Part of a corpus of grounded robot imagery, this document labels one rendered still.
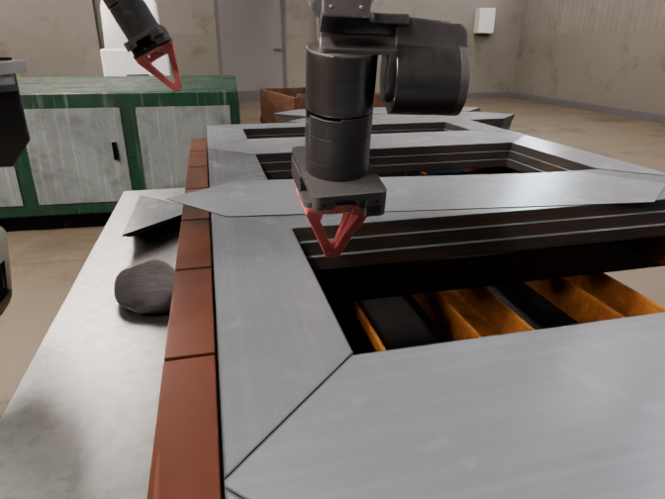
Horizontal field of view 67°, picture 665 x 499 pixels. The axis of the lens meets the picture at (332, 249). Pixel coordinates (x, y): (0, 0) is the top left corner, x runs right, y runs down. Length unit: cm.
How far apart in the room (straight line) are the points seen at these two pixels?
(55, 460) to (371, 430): 38
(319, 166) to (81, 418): 39
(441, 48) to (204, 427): 33
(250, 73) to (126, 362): 1028
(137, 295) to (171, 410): 46
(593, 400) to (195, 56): 1070
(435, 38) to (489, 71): 1191
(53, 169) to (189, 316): 298
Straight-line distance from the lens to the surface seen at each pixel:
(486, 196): 74
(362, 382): 32
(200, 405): 38
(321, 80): 41
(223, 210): 66
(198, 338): 45
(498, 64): 1243
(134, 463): 57
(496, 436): 30
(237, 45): 1085
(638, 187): 88
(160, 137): 326
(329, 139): 42
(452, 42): 43
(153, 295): 82
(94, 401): 66
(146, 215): 117
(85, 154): 337
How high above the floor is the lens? 106
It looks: 22 degrees down
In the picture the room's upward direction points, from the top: straight up
